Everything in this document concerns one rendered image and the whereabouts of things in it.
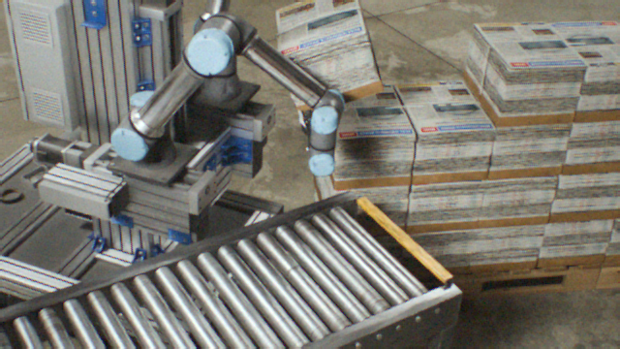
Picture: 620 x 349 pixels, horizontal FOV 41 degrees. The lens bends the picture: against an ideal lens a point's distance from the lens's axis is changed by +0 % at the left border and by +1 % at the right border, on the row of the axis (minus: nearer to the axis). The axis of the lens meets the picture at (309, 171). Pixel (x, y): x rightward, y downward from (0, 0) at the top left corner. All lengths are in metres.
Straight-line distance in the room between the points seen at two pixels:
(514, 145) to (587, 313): 0.86
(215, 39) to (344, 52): 0.50
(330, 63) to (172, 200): 0.68
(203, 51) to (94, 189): 0.72
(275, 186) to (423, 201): 1.12
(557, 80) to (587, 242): 0.80
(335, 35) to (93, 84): 0.88
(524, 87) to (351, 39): 0.71
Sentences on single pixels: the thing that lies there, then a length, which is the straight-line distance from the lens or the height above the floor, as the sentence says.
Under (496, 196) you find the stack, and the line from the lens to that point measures 3.21.
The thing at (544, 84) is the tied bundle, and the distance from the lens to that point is 3.01.
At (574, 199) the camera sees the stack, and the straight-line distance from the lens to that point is 3.37.
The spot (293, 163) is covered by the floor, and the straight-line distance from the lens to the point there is 4.20.
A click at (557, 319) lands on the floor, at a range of 3.55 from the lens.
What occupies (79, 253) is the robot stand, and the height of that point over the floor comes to 0.23.
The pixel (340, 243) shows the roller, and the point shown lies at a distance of 2.45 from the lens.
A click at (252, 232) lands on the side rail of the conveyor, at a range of 2.47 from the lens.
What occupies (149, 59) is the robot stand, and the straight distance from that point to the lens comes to 2.83.
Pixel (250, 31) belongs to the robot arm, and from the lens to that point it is 2.42.
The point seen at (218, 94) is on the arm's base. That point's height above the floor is 0.84.
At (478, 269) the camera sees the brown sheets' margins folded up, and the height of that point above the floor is 0.17.
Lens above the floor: 2.35
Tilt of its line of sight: 35 degrees down
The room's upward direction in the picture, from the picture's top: 3 degrees clockwise
